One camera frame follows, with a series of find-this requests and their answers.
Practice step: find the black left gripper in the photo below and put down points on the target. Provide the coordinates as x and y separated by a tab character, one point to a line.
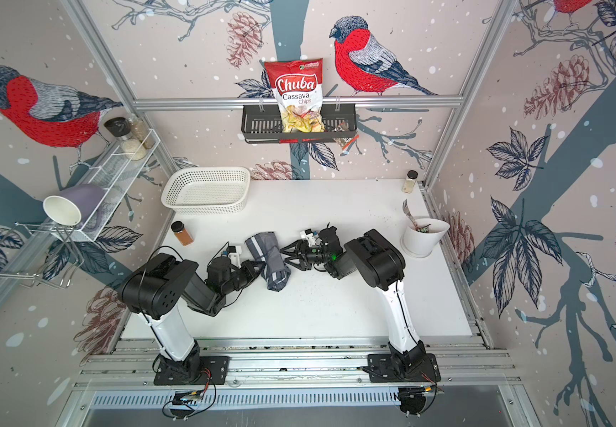
247	267

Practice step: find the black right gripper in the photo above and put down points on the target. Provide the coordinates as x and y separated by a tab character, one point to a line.
299	255

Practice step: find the grey plaid pillowcase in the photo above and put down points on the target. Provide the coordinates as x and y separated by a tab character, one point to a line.
264	247

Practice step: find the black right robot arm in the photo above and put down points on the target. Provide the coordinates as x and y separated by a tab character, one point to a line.
381	265

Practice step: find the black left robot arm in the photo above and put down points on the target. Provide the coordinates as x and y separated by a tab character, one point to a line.
155	290

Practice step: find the brown spice jar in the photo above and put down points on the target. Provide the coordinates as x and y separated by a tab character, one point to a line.
181	233

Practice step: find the white plastic basket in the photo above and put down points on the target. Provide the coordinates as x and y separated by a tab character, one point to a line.
207	190

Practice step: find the metal spoon in cup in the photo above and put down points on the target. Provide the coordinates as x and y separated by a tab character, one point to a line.
408	214

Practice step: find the white utensil cup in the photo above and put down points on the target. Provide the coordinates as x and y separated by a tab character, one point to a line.
421	242

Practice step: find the small glass spice bottle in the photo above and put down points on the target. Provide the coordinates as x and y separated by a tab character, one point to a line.
410	181

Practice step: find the lilac and white mug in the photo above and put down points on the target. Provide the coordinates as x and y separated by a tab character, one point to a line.
74	205

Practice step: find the red Chuba chips bag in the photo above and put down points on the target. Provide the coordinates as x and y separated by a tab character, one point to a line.
297	87

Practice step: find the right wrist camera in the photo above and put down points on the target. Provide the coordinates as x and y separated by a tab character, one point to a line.
311	237

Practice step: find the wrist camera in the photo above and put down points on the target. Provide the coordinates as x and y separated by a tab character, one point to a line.
234	252
311	237

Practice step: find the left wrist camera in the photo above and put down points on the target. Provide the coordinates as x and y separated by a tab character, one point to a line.
234	252

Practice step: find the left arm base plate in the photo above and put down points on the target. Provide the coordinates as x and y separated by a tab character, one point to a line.
195	370

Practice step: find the black wire wall basket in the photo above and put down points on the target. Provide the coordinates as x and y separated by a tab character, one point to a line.
271	124

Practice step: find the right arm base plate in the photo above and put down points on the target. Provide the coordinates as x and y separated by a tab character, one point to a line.
385	368

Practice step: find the white wire wall shelf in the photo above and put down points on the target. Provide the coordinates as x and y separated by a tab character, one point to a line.
113	173

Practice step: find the metal wire mug rack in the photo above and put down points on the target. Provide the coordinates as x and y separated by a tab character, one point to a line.
40	255

